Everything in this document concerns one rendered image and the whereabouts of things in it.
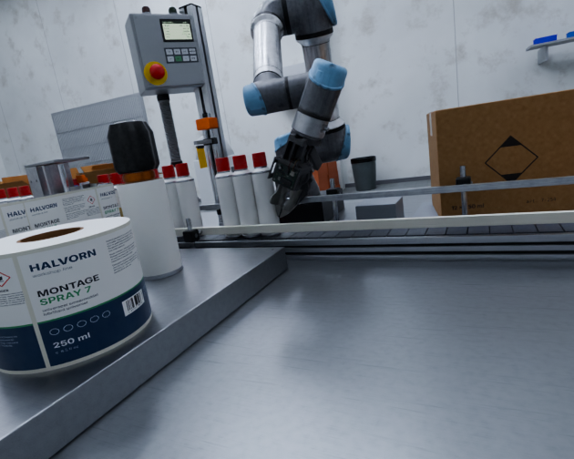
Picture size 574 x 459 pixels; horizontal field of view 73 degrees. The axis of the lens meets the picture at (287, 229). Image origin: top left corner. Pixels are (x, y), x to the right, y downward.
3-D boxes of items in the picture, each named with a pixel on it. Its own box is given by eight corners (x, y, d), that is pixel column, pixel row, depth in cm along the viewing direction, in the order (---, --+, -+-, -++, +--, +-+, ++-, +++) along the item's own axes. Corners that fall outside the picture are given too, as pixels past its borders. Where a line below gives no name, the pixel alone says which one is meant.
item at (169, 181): (169, 239, 112) (153, 168, 107) (181, 234, 116) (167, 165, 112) (183, 239, 109) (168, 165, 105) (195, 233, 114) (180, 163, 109)
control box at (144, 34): (139, 96, 111) (124, 25, 107) (197, 92, 119) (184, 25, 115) (145, 89, 102) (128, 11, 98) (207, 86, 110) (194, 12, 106)
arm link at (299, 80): (288, 74, 96) (285, 76, 86) (333, 65, 94) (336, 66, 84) (294, 107, 99) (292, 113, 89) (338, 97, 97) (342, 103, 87)
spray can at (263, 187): (257, 237, 98) (243, 154, 94) (268, 231, 102) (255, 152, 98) (274, 237, 95) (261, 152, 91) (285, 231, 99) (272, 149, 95)
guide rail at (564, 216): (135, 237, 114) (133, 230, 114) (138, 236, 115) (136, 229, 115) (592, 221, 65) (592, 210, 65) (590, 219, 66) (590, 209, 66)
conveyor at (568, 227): (25, 255, 142) (22, 244, 141) (47, 249, 149) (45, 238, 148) (590, 252, 67) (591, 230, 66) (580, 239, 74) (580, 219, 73)
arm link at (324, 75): (348, 68, 84) (352, 70, 77) (330, 117, 89) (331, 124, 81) (313, 56, 84) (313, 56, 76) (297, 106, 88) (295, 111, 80)
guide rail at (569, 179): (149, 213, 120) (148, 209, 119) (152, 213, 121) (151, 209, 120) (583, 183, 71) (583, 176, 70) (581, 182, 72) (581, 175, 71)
